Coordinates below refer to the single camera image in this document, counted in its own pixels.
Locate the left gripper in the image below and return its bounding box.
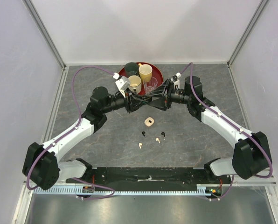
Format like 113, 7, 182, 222
102, 88, 148, 114

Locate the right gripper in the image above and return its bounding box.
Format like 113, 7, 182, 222
146, 78, 191, 112

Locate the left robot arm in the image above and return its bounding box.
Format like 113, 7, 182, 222
22, 87, 152, 190

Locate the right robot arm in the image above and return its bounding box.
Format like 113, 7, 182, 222
147, 76, 273, 184

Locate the cream earbud charging case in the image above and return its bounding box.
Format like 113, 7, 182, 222
144, 117, 154, 127

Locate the clear glass tumbler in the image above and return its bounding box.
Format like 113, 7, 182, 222
143, 77, 158, 94

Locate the red round tray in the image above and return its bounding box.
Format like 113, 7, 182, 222
119, 62, 164, 95

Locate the yellow mug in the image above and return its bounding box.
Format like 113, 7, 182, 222
138, 63, 153, 82

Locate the dark green mug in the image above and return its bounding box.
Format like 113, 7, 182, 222
124, 62, 139, 77

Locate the cream mug black handle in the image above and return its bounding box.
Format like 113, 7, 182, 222
128, 75, 142, 94

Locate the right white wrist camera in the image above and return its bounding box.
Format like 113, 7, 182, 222
171, 72, 181, 87

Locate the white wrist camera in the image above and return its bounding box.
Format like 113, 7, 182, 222
171, 72, 181, 87
115, 77, 130, 97

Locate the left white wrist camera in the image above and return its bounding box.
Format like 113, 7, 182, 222
115, 77, 130, 97

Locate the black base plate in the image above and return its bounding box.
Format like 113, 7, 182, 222
66, 166, 232, 190

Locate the slotted cable duct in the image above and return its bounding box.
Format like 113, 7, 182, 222
34, 184, 212, 196

